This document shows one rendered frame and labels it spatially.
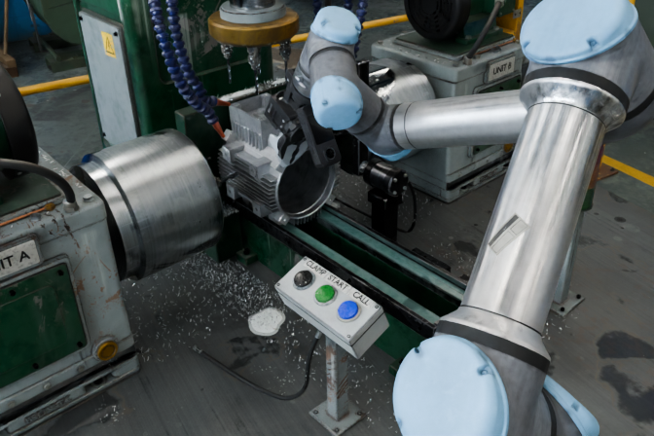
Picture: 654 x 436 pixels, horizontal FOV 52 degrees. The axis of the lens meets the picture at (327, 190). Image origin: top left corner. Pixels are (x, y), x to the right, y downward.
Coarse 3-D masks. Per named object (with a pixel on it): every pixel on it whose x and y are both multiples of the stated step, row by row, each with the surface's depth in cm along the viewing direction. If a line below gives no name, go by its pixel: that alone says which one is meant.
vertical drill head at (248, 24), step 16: (240, 0) 127; (256, 0) 127; (272, 0) 130; (224, 16) 129; (240, 16) 127; (256, 16) 127; (272, 16) 128; (288, 16) 132; (224, 32) 127; (240, 32) 126; (256, 32) 126; (272, 32) 127; (288, 32) 129; (224, 48) 136; (256, 48) 129; (288, 48) 134; (256, 64) 131; (256, 80) 133
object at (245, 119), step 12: (264, 96) 146; (240, 108) 143; (252, 108) 147; (264, 108) 143; (240, 120) 141; (252, 120) 137; (264, 120) 135; (240, 132) 143; (252, 132) 139; (264, 132) 137; (276, 132) 139; (252, 144) 140; (264, 144) 138
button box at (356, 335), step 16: (288, 272) 104; (320, 272) 102; (288, 288) 102; (304, 288) 101; (336, 288) 99; (352, 288) 98; (288, 304) 104; (304, 304) 99; (320, 304) 97; (336, 304) 97; (368, 304) 95; (320, 320) 96; (336, 320) 95; (352, 320) 94; (368, 320) 93; (384, 320) 96; (336, 336) 95; (352, 336) 92; (368, 336) 95; (352, 352) 95
